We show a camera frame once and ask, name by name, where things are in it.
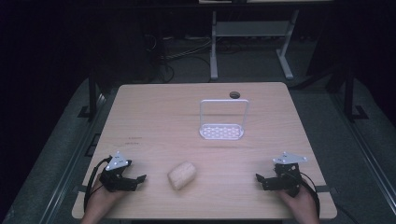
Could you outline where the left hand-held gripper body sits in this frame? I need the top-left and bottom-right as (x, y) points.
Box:
(98, 150), (138, 192)

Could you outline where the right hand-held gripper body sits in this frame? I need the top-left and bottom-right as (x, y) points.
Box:
(263, 151), (308, 198)

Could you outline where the beige bread loaf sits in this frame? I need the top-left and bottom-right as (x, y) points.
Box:
(166, 161), (198, 191)

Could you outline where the white wire rack with handle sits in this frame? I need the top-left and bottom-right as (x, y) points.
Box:
(198, 98), (250, 141)

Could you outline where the person's right hand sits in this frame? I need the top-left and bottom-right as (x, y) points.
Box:
(276, 182), (320, 222)

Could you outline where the person's left hand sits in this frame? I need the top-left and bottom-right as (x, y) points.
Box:
(81, 174), (126, 224)

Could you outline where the black metal stand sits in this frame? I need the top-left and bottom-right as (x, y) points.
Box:
(342, 66), (370, 121)
(77, 69), (99, 119)

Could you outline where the white metal stand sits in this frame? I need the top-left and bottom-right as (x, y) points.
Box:
(208, 8), (301, 82)

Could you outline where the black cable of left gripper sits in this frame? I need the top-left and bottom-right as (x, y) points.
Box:
(83, 157), (112, 214)

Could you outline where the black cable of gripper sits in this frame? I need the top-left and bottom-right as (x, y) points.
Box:
(83, 157), (112, 214)
(289, 171), (322, 218)

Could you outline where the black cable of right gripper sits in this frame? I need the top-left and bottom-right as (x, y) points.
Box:
(289, 171), (322, 218)

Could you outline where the bundle of floor cables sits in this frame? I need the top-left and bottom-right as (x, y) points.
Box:
(143, 33), (213, 84)

